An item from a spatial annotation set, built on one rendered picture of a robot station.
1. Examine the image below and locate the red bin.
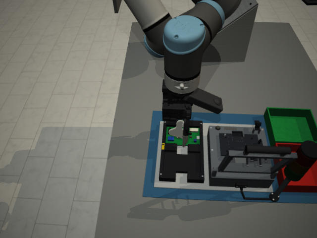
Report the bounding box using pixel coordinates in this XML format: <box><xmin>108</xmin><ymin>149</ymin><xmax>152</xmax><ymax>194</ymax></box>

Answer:
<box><xmin>274</xmin><ymin>143</ymin><xmax>317</xmax><ymax>193</ymax></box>

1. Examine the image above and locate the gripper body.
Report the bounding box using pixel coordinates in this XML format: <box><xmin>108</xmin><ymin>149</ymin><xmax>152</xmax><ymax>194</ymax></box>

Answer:
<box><xmin>162</xmin><ymin>79</ymin><xmax>194</xmax><ymax>121</ymax></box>

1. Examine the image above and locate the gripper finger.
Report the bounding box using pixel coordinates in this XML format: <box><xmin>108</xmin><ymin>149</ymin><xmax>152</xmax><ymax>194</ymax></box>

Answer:
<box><xmin>168</xmin><ymin>114</ymin><xmax>190</xmax><ymax>147</ymax></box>

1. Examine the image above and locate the green circuit board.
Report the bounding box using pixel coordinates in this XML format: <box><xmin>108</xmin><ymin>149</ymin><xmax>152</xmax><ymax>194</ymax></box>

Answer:
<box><xmin>165</xmin><ymin>126</ymin><xmax>200</xmax><ymax>145</ymax></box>

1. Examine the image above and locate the green bin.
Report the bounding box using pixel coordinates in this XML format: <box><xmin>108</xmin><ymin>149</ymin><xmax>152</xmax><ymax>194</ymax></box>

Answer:
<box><xmin>264</xmin><ymin>107</ymin><xmax>317</xmax><ymax>146</ymax></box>

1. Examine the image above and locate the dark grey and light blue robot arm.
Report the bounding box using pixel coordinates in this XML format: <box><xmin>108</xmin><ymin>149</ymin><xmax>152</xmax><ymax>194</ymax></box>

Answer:
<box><xmin>124</xmin><ymin>0</ymin><xmax>241</xmax><ymax>114</ymax></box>

